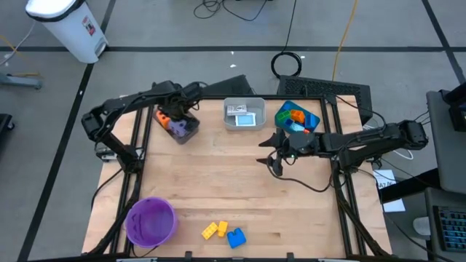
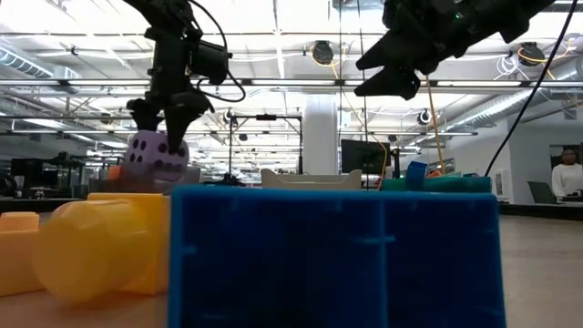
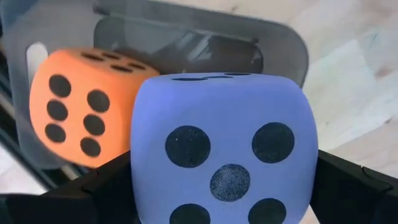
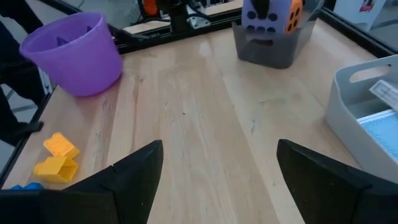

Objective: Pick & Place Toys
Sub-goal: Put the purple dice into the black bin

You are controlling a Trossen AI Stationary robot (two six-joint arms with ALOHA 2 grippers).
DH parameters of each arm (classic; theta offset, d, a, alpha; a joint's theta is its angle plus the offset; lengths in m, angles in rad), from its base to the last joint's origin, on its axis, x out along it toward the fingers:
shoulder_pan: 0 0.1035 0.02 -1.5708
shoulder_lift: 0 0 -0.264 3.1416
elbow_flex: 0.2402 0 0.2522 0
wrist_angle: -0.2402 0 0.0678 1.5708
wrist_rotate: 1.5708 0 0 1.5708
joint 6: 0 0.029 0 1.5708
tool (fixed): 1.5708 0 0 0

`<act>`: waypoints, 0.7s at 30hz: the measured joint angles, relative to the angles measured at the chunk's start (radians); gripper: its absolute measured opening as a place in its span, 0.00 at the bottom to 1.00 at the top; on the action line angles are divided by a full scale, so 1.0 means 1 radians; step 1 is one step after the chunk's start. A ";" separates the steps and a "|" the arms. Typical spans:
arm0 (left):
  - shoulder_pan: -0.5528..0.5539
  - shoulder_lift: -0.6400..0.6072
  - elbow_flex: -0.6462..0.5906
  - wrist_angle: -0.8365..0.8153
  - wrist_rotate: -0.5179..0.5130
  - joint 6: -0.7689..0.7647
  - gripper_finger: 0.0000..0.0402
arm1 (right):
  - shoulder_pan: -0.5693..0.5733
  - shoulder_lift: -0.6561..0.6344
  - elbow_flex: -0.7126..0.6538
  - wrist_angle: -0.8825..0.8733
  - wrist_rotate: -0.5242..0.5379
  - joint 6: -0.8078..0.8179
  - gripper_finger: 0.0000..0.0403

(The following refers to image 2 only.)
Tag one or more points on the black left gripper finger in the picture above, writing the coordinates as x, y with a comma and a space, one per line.
146, 120
178, 130

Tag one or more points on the black background rig frame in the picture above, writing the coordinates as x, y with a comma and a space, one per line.
266, 117

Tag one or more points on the yellow stud block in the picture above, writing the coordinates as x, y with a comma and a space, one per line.
91, 246

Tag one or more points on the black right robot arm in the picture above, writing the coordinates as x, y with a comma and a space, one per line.
514, 18

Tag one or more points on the orange stud block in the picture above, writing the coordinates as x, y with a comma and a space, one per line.
435, 173

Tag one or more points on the royal blue stud block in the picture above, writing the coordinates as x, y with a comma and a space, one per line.
416, 175

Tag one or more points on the smoky translucent plastic bin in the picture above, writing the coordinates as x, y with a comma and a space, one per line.
193, 175

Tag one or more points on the light grey plastic bin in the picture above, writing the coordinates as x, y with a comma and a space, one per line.
309, 181

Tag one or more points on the black monitor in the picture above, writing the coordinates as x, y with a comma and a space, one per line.
27, 173
364, 157

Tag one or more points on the yellow studded brick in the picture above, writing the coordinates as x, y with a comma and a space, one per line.
16, 259

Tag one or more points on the orange foam dice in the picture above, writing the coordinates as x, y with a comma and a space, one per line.
114, 173

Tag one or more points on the teal plastic bin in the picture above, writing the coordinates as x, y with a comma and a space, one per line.
455, 184

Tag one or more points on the grey office chair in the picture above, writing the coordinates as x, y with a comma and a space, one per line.
542, 193

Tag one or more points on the purple foam dice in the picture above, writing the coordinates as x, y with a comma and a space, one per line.
152, 157

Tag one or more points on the big blue two-stud block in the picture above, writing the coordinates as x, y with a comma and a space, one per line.
337, 259

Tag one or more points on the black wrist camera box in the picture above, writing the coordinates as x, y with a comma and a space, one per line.
210, 61

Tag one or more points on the person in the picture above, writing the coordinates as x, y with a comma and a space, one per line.
567, 180

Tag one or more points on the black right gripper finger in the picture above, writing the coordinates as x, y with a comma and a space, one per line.
387, 52
391, 84

